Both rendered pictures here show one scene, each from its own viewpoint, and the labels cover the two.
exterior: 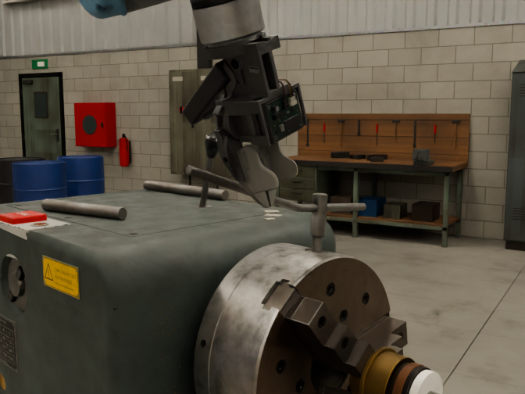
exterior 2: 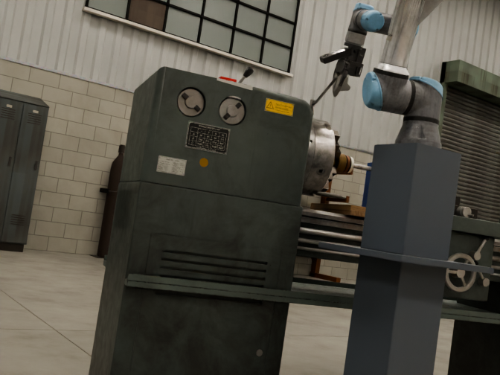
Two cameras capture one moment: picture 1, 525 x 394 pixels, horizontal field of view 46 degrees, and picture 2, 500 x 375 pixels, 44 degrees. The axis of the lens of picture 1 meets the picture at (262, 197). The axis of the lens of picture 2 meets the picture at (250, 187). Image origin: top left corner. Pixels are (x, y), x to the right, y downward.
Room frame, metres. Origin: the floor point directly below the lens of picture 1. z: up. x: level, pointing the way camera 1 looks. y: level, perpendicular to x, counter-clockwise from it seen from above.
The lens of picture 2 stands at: (-0.01, 2.32, 0.78)
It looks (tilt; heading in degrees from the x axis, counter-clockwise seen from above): 3 degrees up; 295
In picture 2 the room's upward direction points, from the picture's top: 8 degrees clockwise
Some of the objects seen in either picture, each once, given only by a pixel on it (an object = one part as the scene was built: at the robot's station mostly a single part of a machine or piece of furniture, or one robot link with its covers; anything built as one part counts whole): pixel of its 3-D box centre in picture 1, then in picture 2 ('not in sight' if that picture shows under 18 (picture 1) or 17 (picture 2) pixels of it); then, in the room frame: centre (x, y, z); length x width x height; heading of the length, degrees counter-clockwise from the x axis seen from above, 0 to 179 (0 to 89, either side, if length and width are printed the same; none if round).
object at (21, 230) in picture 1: (31, 238); (231, 91); (1.02, 0.39, 1.23); 0.13 x 0.08 x 0.06; 45
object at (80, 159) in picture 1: (81, 190); not in sight; (7.90, 2.35, 0.44); 0.59 x 0.59 x 0.88
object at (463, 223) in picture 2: not in sight; (437, 223); (0.39, -0.51, 0.90); 0.53 x 0.30 x 0.06; 135
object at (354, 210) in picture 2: not in sight; (360, 213); (0.68, -0.27, 0.89); 0.36 x 0.30 x 0.04; 135
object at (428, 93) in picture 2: not in sight; (421, 99); (0.39, 0.25, 1.27); 0.13 x 0.12 x 0.14; 37
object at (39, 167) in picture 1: (41, 200); not in sight; (6.98, 2.55, 0.44); 0.59 x 0.59 x 0.88
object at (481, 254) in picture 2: not in sight; (461, 265); (0.26, -0.36, 0.73); 0.27 x 0.12 x 0.27; 45
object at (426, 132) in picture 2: not in sight; (419, 134); (0.38, 0.24, 1.15); 0.15 x 0.15 x 0.10
